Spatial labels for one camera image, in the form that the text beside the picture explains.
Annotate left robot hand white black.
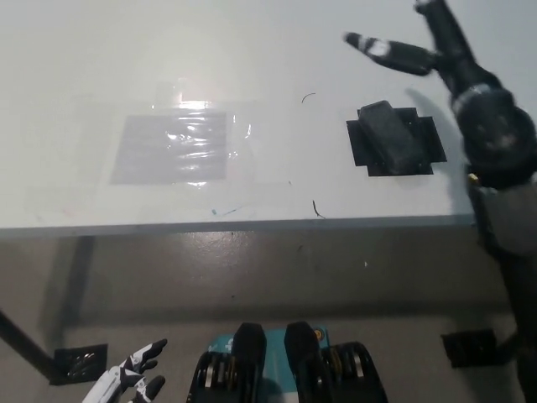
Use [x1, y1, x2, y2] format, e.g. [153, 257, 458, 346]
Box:
[81, 338, 169, 403]

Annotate dark whiteboard eraser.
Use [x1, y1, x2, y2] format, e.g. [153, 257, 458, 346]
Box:
[357, 99, 424, 174]

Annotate black table leg bar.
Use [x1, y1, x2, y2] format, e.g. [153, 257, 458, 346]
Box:
[0, 310, 55, 381]

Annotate grey paper sheet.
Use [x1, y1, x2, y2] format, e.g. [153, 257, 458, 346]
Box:
[109, 112, 227, 185]

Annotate clear plastic film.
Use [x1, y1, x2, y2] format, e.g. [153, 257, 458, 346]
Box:
[24, 79, 295, 219]

